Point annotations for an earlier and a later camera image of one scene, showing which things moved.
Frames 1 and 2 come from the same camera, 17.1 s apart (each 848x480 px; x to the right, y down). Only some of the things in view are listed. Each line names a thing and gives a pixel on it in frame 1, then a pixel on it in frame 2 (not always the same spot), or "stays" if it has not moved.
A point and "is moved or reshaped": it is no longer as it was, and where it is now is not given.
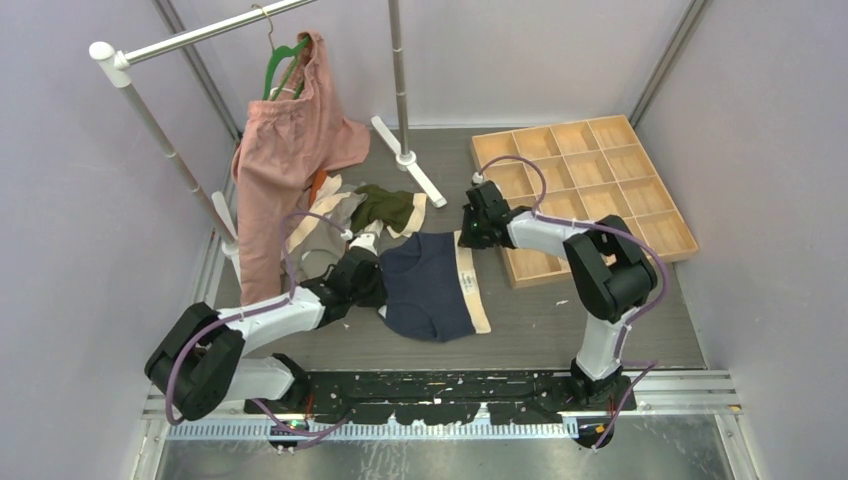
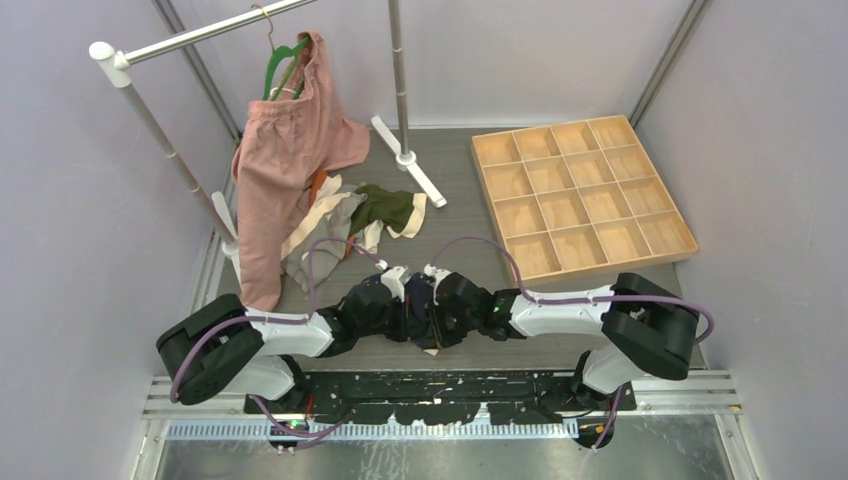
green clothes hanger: x=279 y=53 stays
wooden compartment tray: x=594 y=171 stays
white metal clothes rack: x=116 y=64 stays
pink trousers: x=284 y=146 stays
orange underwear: x=319 y=180 stays
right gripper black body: x=474 y=233 → x=450 y=327
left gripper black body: x=369 y=295 → x=392 y=324
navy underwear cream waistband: x=432 y=289 is moved or reshaped
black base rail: x=447 y=397 stays
